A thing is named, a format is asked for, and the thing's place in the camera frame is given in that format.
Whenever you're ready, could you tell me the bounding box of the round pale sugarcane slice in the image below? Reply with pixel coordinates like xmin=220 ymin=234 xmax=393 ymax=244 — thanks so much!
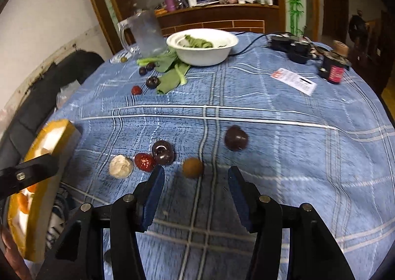
xmin=109 ymin=155 xmax=134 ymax=179

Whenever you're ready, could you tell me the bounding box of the small red jujube far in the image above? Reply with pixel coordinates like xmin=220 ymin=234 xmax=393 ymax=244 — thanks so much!
xmin=131 ymin=86 xmax=143 ymax=95

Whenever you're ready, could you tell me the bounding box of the medium orange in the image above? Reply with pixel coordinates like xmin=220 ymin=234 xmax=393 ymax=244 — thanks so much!
xmin=16 ymin=184 xmax=38 ymax=223

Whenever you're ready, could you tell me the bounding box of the dark plum far right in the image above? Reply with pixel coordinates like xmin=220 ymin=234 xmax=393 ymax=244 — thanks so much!
xmin=224 ymin=125 xmax=248 ymax=151

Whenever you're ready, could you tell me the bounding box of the black sofa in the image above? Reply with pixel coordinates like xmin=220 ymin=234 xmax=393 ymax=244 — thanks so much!
xmin=1 ymin=50 xmax=104 ymax=168

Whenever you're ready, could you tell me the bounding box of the dark plum centre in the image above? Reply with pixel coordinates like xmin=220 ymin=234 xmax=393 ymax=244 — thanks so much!
xmin=152 ymin=140 xmax=175 ymax=166

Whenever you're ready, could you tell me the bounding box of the clear plastic pitcher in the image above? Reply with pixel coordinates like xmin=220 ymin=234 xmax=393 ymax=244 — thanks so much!
xmin=117 ymin=10 xmax=167 ymax=58

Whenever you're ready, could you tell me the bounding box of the red jujube fruit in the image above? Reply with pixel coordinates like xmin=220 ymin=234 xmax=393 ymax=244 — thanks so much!
xmin=134 ymin=153 xmax=156 ymax=173

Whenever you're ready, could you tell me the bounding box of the blue plaid tablecloth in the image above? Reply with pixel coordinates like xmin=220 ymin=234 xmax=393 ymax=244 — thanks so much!
xmin=53 ymin=33 xmax=394 ymax=279

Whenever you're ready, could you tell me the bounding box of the black jar red label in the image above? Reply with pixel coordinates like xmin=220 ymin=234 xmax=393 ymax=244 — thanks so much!
xmin=318 ymin=51 xmax=351 ymax=85

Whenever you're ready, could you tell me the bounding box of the white bowl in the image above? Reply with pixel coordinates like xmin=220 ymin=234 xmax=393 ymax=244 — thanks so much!
xmin=166 ymin=28 xmax=239 ymax=66

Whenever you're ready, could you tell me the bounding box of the brown kiwi fruit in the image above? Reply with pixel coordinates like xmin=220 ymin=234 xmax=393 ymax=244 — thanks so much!
xmin=182 ymin=157 xmax=204 ymax=178

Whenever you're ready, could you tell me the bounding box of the black electronic device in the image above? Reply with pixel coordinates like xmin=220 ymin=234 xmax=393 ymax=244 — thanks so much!
xmin=268 ymin=34 xmax=317 ymax=65

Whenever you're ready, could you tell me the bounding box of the white paper card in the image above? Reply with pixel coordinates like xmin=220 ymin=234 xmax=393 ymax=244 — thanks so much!
xmin=271 ymin=68 xmax=317 ymax=96

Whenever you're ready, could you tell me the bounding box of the green leafy vegetable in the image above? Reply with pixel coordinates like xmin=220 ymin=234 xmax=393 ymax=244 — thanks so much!
xmin=137 ymin=48 xmax=191 ymax=95

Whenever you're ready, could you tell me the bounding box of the small dark plum near greens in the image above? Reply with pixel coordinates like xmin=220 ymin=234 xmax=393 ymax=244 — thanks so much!
xmin=145 ymin=76 xmax=160 ymax=89

